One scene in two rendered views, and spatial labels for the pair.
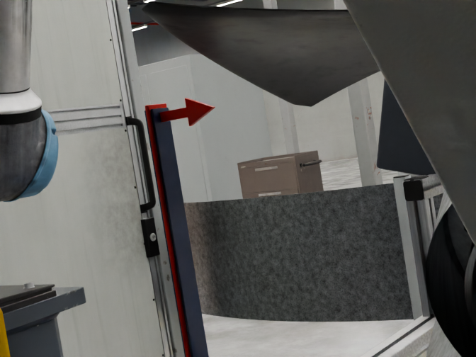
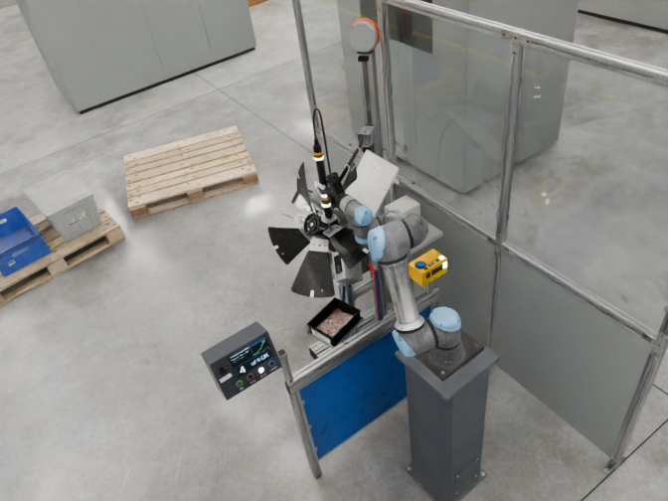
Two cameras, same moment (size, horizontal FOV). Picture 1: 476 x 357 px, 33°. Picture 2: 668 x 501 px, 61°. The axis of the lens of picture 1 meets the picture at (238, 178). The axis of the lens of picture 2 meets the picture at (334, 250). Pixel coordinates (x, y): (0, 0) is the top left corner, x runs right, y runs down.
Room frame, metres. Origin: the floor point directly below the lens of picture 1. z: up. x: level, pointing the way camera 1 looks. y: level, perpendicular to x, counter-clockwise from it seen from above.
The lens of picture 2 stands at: (2.44, 0.67, 2.90)
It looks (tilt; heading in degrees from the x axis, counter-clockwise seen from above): 40 degrees down; 204
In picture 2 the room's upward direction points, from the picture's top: 9 degrees counter-clockwise
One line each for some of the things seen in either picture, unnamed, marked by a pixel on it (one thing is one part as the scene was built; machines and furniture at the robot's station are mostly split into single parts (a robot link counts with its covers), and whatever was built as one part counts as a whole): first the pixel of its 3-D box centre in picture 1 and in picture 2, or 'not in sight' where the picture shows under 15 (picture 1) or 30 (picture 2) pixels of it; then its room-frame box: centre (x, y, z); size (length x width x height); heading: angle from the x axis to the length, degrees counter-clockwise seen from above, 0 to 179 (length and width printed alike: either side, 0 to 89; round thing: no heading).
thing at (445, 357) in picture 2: not in sight; (445, 344); (0.96, 0.42, 1.07); 0.15 x 0.15 x 0.10
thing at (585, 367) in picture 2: not in sight; (441, 268); (-0.07, 0.22, 0.50); 2.59 x 0.03 x 0.91; 53
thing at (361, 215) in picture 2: not in sight; (359, 213); (0.66, 0.00, 1.46); 0.11 x 0.08 x 0.09; 53
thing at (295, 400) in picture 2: not in sight; (306, 435); (1.14, -0.25, 0.39); 0.04 x 0.04 x 0.78; 53
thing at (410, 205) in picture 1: (426, 246); (285, 366); (1.14, -0.25, 0.96); 0.03 x 0.03 x 0.20; 53
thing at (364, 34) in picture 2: not in sight; (364, 35); (-0.22, -0.20, 1.88); 0.16 x 0.07 x 0.16; 88
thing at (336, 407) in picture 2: not in sight; (373, 383); (0.79, 0.01, 0.45); 0.82 x 0.02 x 0.66; 143
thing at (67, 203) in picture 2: not in sight; (66, 206); (-0.46, -3.12, 0.31); 0.60 x 0.42 x 0.33; 60
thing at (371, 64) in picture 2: not in sight; (378, 196); (-0.22, -0.20, 0.90); 0.08 x 0.06 x 1.80; 88
